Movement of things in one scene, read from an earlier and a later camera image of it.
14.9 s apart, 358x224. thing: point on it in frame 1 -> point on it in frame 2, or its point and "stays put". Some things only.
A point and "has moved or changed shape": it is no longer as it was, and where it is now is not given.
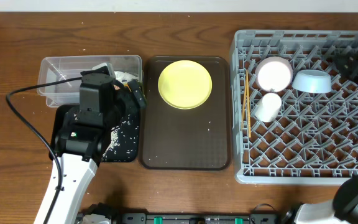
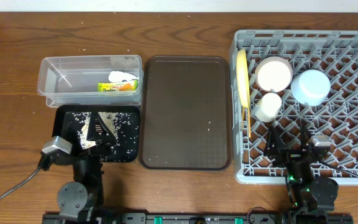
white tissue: x=124 y=76 stays put
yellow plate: x=184 y=84 -> x=243 y=76
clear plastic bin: x=55 y=68 stays put
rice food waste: x=124 y=137 stays put
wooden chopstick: x=248 y=104 stays put
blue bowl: x=312 y=81 has moved or changed shape
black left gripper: x=125 y=96 -> x=95 y=157
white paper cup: x=268 y=107 stays put
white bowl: x=273 y=74 stays put
